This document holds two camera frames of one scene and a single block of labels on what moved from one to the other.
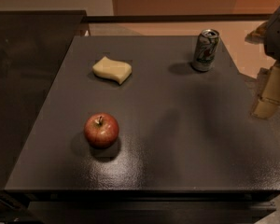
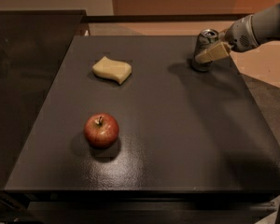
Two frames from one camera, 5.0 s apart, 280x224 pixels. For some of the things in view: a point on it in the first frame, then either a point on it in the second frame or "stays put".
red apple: [101, 130] stays put
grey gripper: [278, 36] -> [240, 37]
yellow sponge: [113, 69] stays put
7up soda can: [205, 49] stays put
